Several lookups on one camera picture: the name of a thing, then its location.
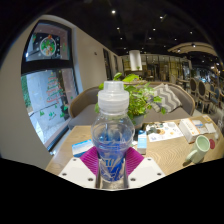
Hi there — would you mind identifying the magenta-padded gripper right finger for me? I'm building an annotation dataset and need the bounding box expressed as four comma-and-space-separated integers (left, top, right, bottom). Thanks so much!
124, 146, 166, 190

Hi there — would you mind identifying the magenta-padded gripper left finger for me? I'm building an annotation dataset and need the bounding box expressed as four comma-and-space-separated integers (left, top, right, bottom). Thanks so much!
58, 146, 102, 190

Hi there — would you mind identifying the clear blue-label water bottle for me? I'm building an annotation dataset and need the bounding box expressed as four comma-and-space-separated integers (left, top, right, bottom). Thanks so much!
90, 80, 136, 190

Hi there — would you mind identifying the blue and white card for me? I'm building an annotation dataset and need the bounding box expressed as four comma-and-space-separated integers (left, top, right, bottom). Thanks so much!
71, 138, 95, 158

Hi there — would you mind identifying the small light blue tissue pack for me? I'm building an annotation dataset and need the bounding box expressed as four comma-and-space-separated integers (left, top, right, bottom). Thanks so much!
137, 129, 148, 155

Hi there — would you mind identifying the printed white menu sheet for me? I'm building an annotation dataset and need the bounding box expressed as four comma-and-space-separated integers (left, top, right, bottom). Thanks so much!
145, 121, 184, 143

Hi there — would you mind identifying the grey curved sofa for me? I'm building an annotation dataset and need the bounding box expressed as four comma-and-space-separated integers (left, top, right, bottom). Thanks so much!
67, 81, 197, 131

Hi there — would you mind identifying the green potted plant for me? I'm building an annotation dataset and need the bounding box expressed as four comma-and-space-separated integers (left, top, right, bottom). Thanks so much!
94, 72, 168, 131

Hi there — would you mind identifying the white oblong box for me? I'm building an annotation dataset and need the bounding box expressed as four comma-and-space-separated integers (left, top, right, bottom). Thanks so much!
178, 118, 201, 144

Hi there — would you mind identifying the pale green mug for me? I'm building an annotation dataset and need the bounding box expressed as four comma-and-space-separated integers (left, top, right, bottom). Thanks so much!
185, 134, 212, 165

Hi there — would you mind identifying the white leaflets stack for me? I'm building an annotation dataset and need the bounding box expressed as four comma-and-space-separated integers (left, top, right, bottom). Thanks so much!
191, 119, 209, 134

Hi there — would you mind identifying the window with festive decorations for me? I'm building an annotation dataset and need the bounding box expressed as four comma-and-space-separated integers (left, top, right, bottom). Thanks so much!
20, 19, 79, 151

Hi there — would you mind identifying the white paper napkin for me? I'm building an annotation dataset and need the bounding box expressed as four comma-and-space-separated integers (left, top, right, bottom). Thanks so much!
204, 122, 217, 134

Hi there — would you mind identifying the group of dining chairs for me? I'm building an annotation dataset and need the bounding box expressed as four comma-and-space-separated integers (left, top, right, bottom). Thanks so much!
188, 77, 224, 114

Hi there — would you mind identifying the white round pillar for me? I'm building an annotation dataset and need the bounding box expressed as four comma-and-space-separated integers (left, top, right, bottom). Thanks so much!
128, 49, 143, 72

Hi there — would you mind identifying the group of ceiling spotlights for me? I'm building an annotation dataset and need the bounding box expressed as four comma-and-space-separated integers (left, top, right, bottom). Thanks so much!
110, 9, 214, 54

